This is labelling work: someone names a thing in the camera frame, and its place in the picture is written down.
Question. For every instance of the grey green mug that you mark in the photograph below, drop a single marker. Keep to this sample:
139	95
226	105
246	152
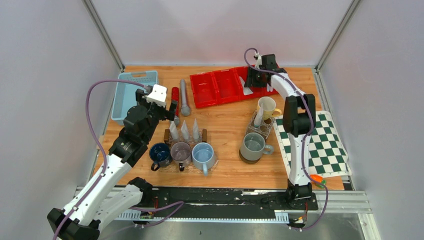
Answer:
253	147

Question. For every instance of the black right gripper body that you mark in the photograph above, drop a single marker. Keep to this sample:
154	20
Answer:
260	83

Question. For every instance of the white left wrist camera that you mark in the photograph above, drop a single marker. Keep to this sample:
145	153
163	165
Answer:
158	95

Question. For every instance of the clear textured plastic sheet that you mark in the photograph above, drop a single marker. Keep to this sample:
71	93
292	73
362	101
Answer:
264	128

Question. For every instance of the light blue mug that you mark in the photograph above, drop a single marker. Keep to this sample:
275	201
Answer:
203	157

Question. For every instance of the white green-cap toothpaste tube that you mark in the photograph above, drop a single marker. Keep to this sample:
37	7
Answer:
259	116

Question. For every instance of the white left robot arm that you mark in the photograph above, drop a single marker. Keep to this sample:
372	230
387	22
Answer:
88	213

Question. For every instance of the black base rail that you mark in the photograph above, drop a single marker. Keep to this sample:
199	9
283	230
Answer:
222	203

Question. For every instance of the green white chessboard mat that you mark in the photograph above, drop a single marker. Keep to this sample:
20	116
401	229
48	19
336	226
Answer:
327	155

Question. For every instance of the white toothbrush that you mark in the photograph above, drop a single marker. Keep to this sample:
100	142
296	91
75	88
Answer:
269	88

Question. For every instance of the cream yellow mug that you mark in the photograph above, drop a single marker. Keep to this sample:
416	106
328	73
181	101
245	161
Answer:
268	105

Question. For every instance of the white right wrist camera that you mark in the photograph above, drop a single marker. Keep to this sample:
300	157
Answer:
258	58

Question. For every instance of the light blue plastic basket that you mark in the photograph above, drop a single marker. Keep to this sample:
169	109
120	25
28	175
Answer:
125	97

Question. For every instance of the red glitter microphone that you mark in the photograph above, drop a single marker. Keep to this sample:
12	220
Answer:
175	96

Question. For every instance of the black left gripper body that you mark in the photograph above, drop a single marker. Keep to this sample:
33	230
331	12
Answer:
156	113

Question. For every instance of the silver microphone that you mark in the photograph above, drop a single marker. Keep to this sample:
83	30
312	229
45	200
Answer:
185	109

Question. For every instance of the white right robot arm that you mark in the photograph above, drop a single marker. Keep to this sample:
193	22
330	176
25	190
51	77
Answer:
299	121

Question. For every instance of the aluminium corner frame post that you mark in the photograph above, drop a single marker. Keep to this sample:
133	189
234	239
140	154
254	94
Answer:
354	4

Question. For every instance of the left aluminium frame post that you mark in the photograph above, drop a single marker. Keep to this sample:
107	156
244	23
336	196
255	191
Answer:
93	13

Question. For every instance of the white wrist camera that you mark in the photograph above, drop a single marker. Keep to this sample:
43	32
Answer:
258	58
158	95

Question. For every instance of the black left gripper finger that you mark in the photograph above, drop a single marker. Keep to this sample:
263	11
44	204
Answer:
171	112
140	97

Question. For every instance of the red bin with clear sheet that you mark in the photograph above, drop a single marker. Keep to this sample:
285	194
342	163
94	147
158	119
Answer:
228	86

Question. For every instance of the grey toothpaste tube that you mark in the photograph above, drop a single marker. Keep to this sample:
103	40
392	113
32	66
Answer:
184	131

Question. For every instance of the purple grey mug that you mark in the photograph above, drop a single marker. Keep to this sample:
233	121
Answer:
181	153

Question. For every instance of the brown oval wooden tray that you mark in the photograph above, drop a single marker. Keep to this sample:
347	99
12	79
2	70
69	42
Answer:
254	143

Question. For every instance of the dark blue mug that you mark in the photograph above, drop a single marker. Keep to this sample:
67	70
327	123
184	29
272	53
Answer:
160	154

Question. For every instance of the orange green tape roll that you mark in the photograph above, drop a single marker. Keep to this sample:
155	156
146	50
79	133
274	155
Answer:
318	180

